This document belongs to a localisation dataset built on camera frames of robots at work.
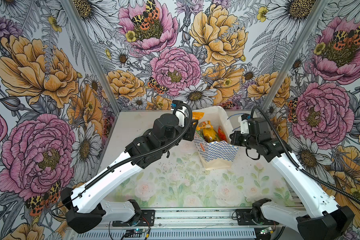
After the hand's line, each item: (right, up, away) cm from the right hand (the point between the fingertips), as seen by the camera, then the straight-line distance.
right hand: (230, 140), depth 76 cm
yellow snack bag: (-9, +2, +12) cm, 15 cm away
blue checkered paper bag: (-5, -8, +6) cm, 11 cm away
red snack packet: (-1, +2, +15) cm, 15 cm away
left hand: (-19, +7, -13) cm, 24 cm away
